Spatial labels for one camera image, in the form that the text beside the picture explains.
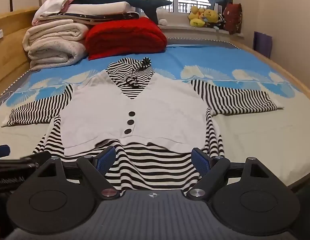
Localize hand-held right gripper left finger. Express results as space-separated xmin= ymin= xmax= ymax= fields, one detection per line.
xmin=36 ymin=146 xmax=120 ymax=200

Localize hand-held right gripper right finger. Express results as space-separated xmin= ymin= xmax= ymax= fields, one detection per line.
xmin=187 ymin=148 xmax=272 ymax=200

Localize striped hooded top with vest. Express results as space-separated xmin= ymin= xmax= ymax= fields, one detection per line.
xmin=1 ymin=57 xmax=285 ymax=197

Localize wooden headboard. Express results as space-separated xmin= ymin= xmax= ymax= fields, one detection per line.
xmin=0 ymin=6 xmax=41 ymax=99

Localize blue and cream patterned bedspread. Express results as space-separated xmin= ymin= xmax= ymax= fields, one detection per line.
xmin=0 ymin=36 xmax=310 ymax=198

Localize white speckled folded blanket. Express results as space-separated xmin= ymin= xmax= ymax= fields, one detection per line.
xmin=27 ymin=40 xmax=90 ymax=71

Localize red folded blanket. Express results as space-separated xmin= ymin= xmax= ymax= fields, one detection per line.
xmin=85 ymin=17 xmax=168 ymax=60

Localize cream folded blanket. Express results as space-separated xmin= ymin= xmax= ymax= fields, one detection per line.
xmin=22 ymin=20 xmax=90 ymax=52

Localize white windowsill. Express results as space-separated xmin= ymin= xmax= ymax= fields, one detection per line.
xmin=157 ymin=23 xmax=245 ymax=41

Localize purple box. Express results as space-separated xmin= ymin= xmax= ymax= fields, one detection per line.
xmin=252 ymin=31 xmax=273 ymax=60

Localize dark starry folded blanket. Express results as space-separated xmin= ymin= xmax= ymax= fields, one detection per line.
xmin=39 ymin=11 xmax=141 ymax=27

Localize black white striped plush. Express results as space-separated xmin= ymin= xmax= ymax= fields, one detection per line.
xmin=215 ymin=12 xmax=226 ymax=30

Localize yellow plush toy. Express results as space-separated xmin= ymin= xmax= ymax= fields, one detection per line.
xmin=188 ymin=5 xmax=206 ymax=28
xmin=202 ymin=8 xmax=220 ymax=23

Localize dark red patterned bag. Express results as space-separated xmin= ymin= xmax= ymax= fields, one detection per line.
xmin=224 ymin=3 xmax=243 ymax=35

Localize small white plush toy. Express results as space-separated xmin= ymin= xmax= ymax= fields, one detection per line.
xmin=156 ymin=7 xmax=170 ymax=26

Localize white folded pillow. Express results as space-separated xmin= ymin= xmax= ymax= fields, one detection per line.
xmin=40 ymin=1 xmax=132 ymax=18

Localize black balcony railing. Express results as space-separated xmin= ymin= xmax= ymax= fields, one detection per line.
xmin=178 ymin=1 xmax=211 ymax=13

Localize white and pink cloth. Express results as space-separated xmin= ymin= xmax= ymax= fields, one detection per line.
xmin=32 ymin=0 xmax=75 ymax=26

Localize wooden bed frame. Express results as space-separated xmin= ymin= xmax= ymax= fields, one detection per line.
xmin=229 ymin=38 xmax=310 ymax=189

